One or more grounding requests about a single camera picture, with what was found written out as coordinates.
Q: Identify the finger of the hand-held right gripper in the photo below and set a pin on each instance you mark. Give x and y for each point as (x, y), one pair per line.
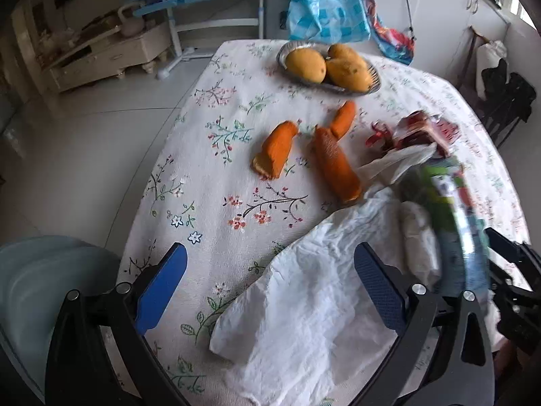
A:
(520, 313)
(517, 249)

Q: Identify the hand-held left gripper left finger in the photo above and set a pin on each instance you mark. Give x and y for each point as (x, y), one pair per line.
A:
(162, 287)

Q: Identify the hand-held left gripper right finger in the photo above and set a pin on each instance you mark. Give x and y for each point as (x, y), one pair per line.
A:
(378, 287)

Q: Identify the green printed packet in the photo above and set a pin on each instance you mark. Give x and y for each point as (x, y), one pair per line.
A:
(452, 203)

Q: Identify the long orange peel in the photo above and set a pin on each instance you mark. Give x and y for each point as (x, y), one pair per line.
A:
(336, 165)

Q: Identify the light blue chair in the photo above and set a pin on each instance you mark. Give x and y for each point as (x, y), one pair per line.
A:
(42, 279)

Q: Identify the small red wrapper scrap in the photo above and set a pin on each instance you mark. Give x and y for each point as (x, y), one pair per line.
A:
(378, 137)

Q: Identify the red and silver snack wrapper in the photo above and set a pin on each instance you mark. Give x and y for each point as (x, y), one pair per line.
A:
(422, 129)

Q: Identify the black folding chair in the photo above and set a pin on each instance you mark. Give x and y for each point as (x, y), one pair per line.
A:
(507, 93)

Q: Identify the orange peel with pale inside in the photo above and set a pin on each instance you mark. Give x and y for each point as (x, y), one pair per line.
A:
(277, 148)

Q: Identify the small orange peel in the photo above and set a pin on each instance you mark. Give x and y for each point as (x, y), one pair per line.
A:
(343, 118)

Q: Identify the wooden chair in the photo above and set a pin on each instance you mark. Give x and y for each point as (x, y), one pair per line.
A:
(471, 50)

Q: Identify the foil bowl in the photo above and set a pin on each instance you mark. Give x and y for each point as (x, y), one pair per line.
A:
(374, 82)

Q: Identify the yellow mango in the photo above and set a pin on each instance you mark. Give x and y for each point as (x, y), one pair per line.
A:
(344, 52)
(348, 74)
(306, 65)

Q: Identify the cream television cabinet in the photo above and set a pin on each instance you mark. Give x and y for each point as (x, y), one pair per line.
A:
(110, 57)

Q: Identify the colourful printed bag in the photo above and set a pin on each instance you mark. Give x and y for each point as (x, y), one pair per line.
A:
(393, 38)

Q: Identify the white cabinet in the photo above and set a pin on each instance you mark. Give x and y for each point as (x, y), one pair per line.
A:
(439, 8)

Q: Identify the pale pink kettlebell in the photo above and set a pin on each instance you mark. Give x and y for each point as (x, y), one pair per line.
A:
(133, 25)

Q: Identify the blue checkered plastic bag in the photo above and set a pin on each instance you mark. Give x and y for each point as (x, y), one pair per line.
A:
(321, 12)

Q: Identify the white storage box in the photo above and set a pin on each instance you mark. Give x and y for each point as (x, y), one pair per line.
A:
(274, 12)

